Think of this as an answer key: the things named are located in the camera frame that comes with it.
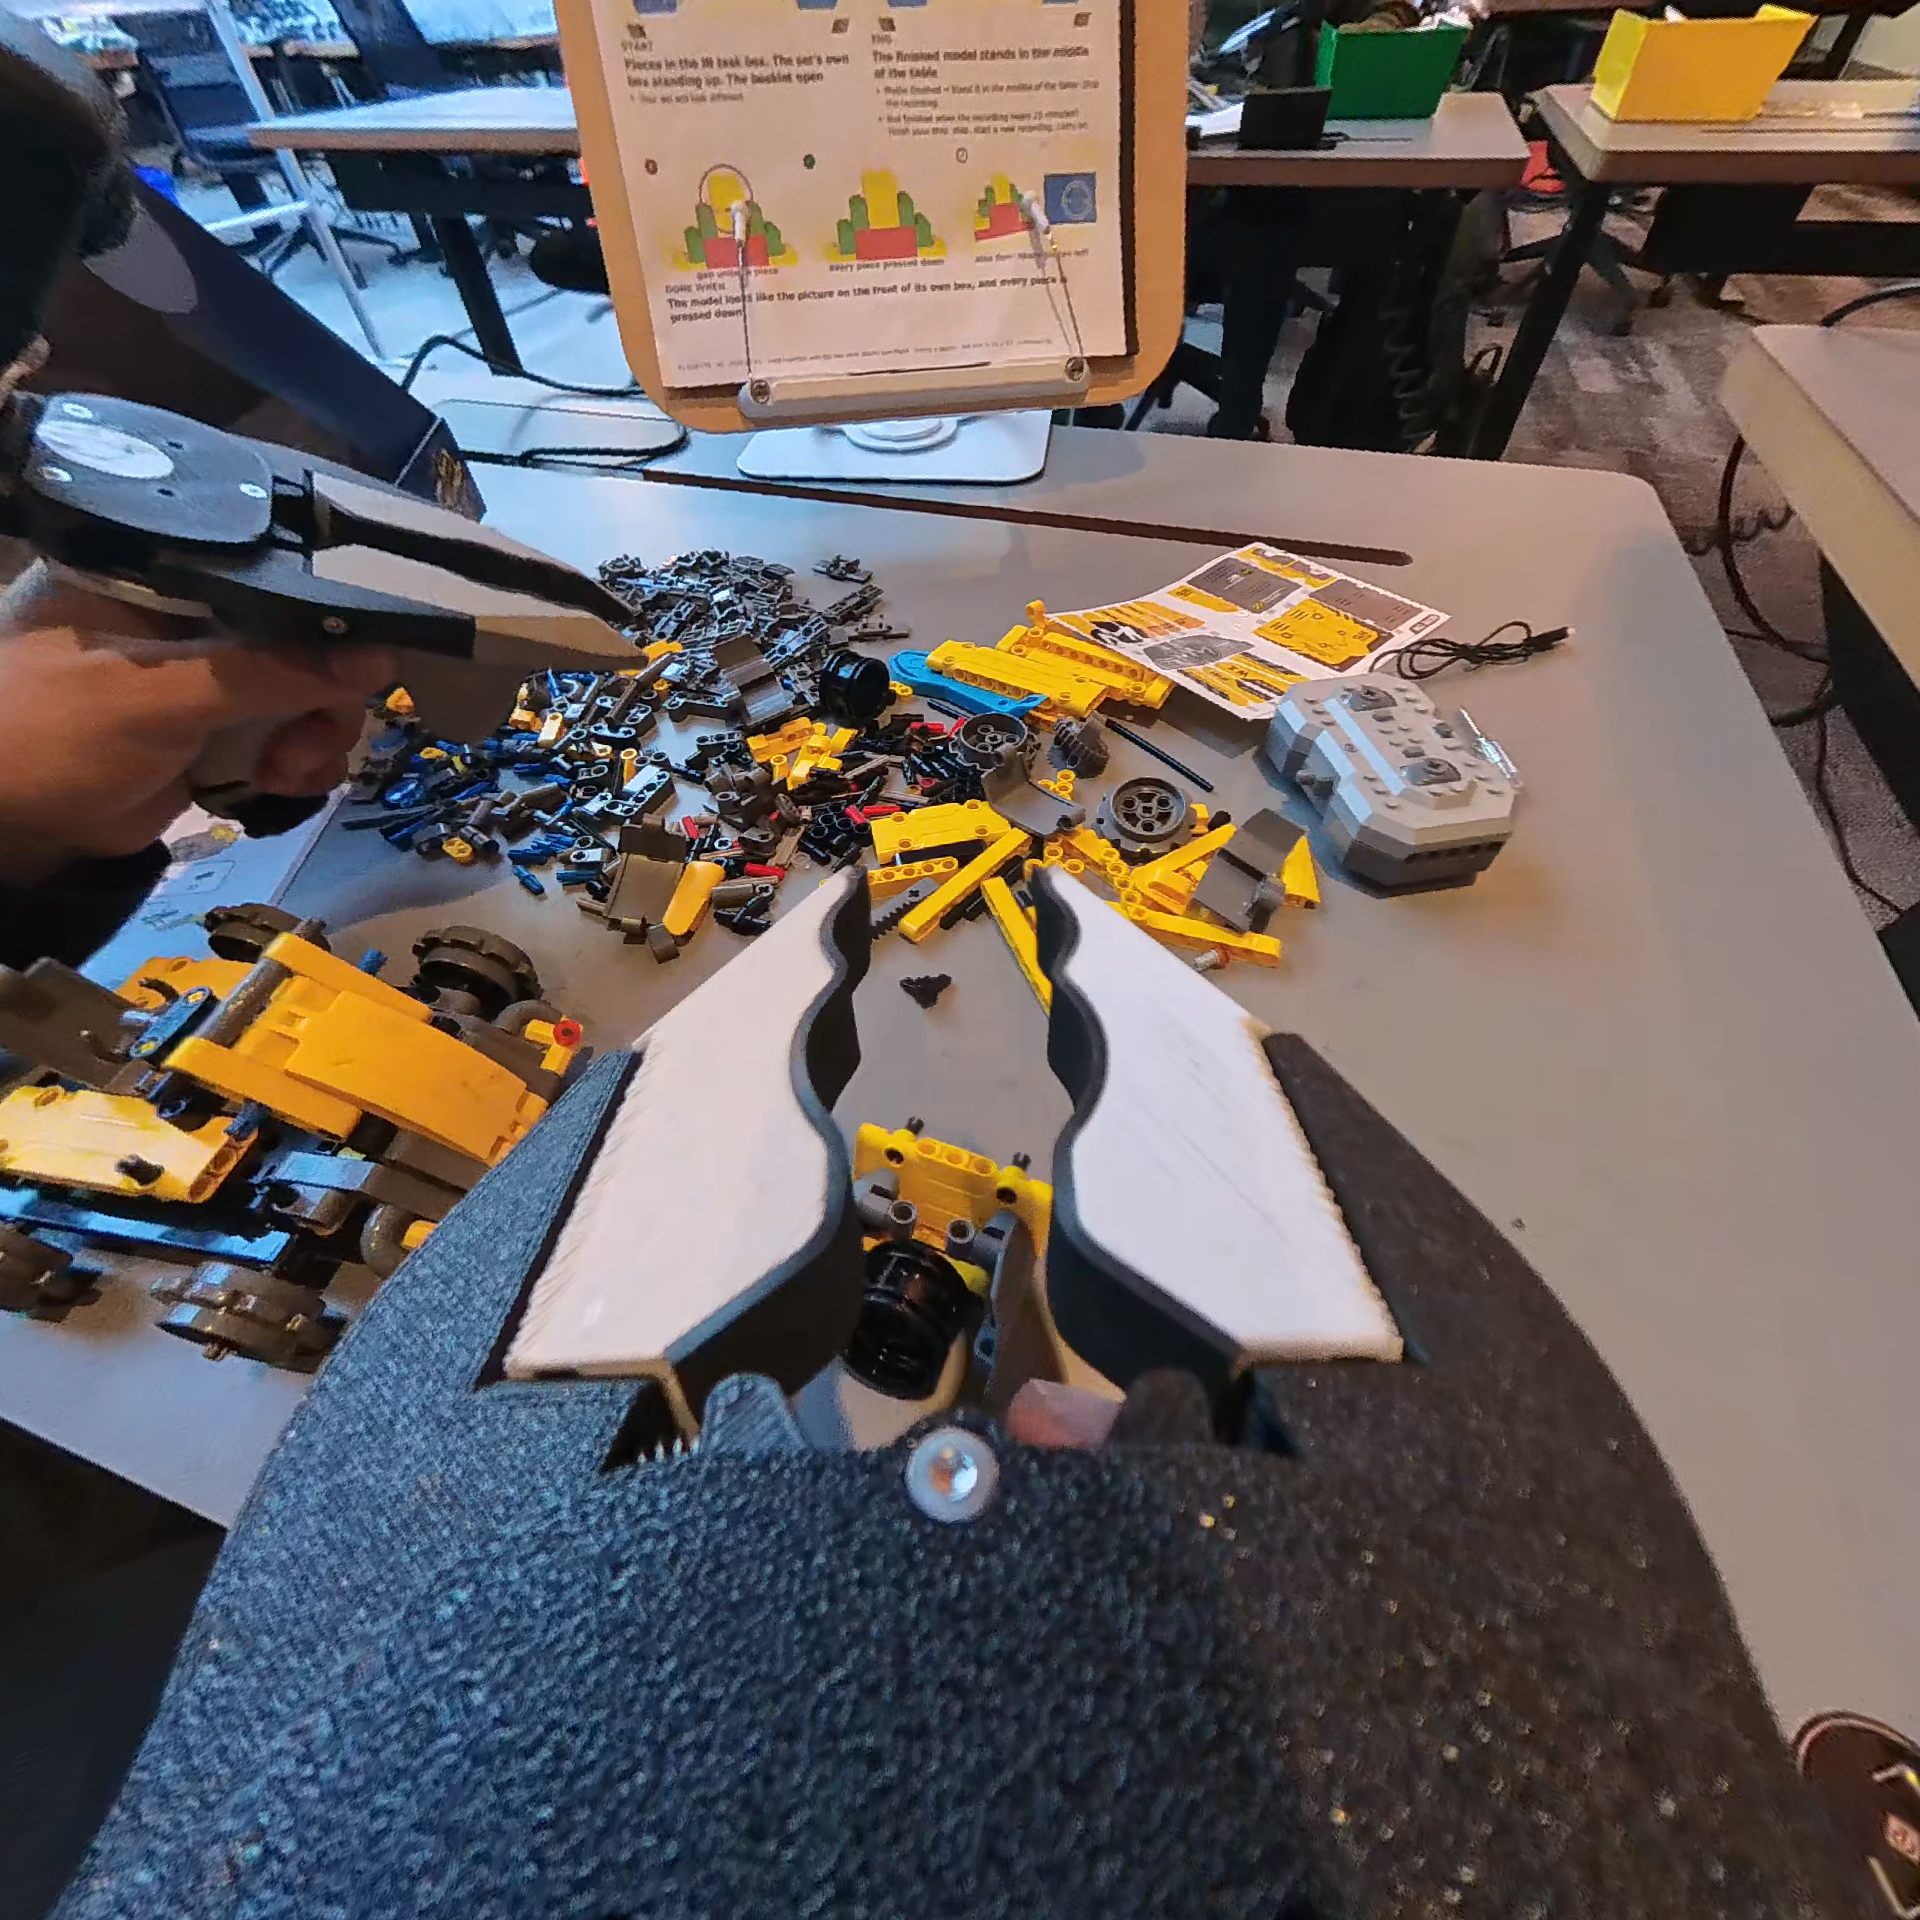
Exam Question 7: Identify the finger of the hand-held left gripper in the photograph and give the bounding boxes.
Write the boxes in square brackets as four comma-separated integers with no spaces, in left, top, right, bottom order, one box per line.
[305,471,641,627]
[382,600,653,740]

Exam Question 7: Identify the yellow black sticker sheet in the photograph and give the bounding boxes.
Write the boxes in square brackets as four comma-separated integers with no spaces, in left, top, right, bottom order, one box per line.
[1048,540,1453,723]

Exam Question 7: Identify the grey toy motor hub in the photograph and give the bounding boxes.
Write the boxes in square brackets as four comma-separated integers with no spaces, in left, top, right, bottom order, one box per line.
[1257,673,1525,897]

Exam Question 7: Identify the pile of small building pieces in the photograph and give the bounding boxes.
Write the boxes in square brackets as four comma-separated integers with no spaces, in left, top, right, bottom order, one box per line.
[343,548,935,964]

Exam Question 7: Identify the person's left forearm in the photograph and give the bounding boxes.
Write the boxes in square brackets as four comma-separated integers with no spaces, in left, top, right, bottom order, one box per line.
[0,833,174,976]

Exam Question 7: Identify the printed paper sheet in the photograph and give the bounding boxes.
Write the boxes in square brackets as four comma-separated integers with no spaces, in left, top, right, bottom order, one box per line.
[592,0,1128,377]

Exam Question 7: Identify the black toy wheel rim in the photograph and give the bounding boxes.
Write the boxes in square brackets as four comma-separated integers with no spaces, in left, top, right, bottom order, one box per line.
[838,1241,988,1402]

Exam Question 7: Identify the yellow grey toy claw assembly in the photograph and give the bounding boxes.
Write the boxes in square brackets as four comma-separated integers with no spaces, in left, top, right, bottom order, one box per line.
[848,1121,1056,1402]

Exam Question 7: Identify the yellow toy vehicle model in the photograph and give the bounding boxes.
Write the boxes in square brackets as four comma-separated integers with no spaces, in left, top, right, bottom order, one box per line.
[0,900,589,1373]

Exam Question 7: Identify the person's left hand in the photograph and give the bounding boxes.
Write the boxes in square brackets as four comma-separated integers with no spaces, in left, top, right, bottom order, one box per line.
[0,619,396,882]

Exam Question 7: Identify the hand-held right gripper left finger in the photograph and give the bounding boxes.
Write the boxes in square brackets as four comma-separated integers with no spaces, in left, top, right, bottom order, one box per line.
[502,866,875,1383]

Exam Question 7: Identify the dark grey cardboard box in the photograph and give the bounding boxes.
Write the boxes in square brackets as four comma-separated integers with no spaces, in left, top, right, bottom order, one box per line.
[46,177,484,529]

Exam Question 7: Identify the black desk grommet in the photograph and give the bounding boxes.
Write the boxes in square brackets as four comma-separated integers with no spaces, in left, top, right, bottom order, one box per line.
[1789,1709,1920,1912]

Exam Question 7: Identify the thin black toy axle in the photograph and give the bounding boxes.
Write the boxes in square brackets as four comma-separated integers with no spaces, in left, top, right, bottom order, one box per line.
[1101,716,1216,796]

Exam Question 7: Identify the yellow toy frame part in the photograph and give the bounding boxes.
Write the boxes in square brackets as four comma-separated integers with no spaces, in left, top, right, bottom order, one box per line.
[920,600,1177,717]

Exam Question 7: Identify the person's right hand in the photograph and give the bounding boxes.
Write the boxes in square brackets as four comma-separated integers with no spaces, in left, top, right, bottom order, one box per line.
[1005,1381,1121,1452]

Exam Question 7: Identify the white stand base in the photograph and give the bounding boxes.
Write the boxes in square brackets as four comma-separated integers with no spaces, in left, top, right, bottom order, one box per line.
[735,405,1056,485]

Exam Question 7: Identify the grey office desk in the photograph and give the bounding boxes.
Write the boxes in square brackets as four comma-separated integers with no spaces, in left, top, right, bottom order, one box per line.
[1183,89,1536,441]
[1529,77,1920,280]
[1713,320,1920,842]
[247,82,600,377]

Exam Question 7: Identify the black usb cable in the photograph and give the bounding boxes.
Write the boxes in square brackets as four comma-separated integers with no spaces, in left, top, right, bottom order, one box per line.
[1387,619,1575,688]

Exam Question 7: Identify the green plastic bin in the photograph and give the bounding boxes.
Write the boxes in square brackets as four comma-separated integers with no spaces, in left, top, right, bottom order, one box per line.
[1311,19,1475,121]

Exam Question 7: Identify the blue curved toy panel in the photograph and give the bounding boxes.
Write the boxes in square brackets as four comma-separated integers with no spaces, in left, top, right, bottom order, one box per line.
[884,647,1056,723]

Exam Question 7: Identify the heap of yellow toy beams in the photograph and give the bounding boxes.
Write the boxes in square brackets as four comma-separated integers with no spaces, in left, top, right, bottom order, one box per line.
[863,792,1326,1010]

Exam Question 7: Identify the yellow plastic bin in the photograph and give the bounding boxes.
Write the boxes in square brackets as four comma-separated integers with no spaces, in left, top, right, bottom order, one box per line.
[1591,4,1820,127]

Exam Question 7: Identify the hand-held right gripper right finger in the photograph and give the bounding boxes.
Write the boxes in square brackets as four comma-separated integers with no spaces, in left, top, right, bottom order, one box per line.
[1030,866,1403,1373]

